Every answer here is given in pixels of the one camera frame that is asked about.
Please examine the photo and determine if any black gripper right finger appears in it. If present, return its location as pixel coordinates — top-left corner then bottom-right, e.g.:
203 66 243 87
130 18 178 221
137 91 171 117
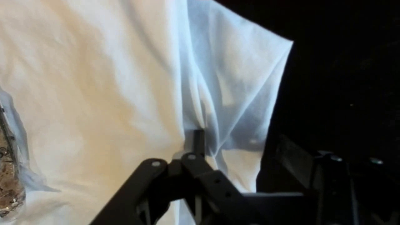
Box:
266 135 400 225

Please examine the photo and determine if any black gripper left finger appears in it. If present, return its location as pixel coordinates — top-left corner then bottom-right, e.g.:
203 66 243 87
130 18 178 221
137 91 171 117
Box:
90 130 250 225

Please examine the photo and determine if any white towel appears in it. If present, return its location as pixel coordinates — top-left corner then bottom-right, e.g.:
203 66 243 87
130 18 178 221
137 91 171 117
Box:
0 0 291 225

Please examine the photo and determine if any clear snack package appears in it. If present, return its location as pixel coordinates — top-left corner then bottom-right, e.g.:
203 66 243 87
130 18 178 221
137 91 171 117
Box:
0 106 26 220

